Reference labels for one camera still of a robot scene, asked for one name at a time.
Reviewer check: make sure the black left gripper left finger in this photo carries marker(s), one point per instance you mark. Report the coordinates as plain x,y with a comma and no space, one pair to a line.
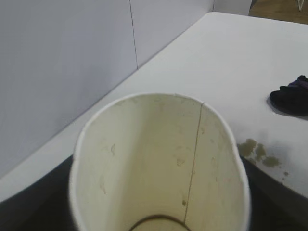
36,207

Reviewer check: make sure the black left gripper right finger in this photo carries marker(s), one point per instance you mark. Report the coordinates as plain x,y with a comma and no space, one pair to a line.
272,204

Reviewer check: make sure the black purple cloth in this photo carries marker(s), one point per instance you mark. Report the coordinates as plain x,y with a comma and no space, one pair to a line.
288,101

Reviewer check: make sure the white paper coffee cup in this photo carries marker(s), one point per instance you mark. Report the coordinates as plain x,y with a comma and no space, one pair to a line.
144,156

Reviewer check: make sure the brown coffee spill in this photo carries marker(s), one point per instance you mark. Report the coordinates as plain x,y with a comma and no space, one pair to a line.
247,146

